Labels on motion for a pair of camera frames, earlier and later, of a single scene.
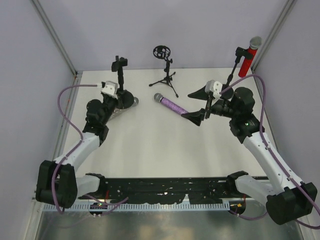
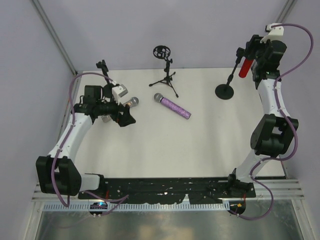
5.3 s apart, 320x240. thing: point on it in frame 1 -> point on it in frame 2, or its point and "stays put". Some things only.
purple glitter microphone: (170, 104) stays put
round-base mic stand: (125, 97) -> (107, 96)
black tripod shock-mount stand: (164, 52) stays put
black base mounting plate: (142, 190) stays put
